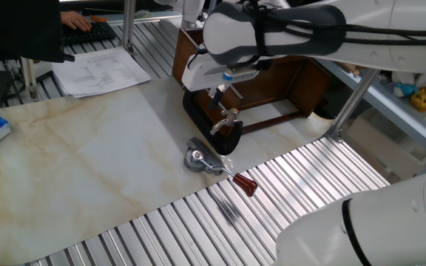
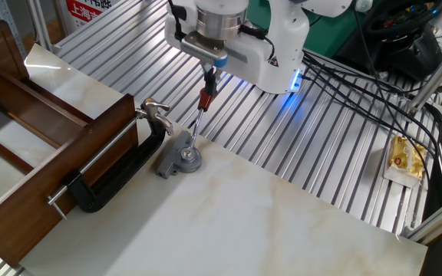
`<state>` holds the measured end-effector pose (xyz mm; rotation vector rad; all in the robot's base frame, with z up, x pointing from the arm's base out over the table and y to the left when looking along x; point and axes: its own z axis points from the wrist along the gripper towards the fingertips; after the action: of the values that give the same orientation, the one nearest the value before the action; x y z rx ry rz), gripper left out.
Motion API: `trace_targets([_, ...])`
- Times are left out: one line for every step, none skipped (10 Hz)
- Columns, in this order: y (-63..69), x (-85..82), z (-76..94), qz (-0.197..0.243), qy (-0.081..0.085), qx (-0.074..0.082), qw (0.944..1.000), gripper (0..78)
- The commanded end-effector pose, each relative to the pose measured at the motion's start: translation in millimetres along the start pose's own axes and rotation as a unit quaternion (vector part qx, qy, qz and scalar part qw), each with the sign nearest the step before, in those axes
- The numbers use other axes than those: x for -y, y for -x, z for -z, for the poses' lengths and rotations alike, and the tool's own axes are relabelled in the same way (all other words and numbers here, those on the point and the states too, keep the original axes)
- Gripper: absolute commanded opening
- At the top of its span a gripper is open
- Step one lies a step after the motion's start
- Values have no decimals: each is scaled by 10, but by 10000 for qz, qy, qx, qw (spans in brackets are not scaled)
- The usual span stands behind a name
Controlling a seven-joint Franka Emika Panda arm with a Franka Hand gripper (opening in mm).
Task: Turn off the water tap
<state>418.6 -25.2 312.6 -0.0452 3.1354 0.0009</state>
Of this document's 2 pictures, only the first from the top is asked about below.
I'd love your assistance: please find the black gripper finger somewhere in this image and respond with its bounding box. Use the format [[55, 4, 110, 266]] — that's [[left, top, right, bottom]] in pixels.
[[214, 86, 227, 111], [208, 87, 220, 111]]

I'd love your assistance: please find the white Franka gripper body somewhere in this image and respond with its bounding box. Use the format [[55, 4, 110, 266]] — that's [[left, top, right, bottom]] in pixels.
[[181, 54, 244, 92]]

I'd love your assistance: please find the silver tap spout brass cap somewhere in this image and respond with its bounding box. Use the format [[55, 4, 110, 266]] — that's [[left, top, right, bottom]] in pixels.
[[209, 108, 240, 136]]

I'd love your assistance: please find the black C-clamp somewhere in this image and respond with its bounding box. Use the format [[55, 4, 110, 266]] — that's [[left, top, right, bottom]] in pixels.
[[182, 83, 243, 156]]

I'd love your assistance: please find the grey tap valve red knob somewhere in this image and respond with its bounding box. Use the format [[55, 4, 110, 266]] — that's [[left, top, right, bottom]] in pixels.
[[183, 137, 260, 198]]

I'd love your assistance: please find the person bare hand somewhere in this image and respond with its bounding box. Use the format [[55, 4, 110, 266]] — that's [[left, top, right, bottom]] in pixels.
[[60, 10, 92, 33]]

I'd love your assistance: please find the white stand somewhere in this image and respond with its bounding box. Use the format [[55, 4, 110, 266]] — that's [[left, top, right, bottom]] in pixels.
[[159, 0, 209, 31]]

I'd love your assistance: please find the brown wooden drawer box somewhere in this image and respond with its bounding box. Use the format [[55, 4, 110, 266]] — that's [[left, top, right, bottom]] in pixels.
[[171, 27, 332, 134]]

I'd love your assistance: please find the white printed paper stack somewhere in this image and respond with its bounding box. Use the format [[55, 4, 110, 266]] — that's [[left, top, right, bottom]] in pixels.
[[51, 46, 153, 99]]

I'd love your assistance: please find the black computer keyboard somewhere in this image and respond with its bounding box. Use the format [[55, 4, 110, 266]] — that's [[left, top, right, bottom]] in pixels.
[[61, 21, 118, 47]]

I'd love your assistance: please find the small beige object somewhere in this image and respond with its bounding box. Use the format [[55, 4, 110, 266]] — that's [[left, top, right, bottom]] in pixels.
[[337, 61, 362, 77]]

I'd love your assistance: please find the white marble tile slab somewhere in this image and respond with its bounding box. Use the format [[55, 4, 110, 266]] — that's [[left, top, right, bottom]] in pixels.
[[0, 75, 334, 266]]

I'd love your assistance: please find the beige cardboard box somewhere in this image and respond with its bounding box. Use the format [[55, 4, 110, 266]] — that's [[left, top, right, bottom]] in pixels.
[[345, 117, 426, 185]]

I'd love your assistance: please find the white toy figure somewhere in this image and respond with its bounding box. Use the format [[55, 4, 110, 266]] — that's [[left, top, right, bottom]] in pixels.
[[390, 69, 416, 86]]

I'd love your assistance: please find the blue toy figure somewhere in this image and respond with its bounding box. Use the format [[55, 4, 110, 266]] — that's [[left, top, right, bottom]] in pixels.
[[393, 82, 419, 99]]

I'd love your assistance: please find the person black clothed torso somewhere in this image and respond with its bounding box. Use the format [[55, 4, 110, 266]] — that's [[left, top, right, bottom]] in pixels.
[[0, 0, 76, 64]]

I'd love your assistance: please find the yellow toy figure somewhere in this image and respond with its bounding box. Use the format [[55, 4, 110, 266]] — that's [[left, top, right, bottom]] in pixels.
[[410, 86, 426, 114]]

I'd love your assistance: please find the silver wrist camera blue cap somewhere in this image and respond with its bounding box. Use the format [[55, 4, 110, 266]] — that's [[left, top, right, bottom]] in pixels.
[[222, 65, 261, 82]]

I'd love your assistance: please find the aluminium frame post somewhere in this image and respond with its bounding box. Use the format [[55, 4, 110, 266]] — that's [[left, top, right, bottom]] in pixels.
[[324, 68, 381, 144], [20, 56, 41, 101], [121, 0, 138, 55]]

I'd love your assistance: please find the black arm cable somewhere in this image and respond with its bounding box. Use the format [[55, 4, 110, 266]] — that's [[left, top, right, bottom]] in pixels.
[[242, 0, 426, 266]]

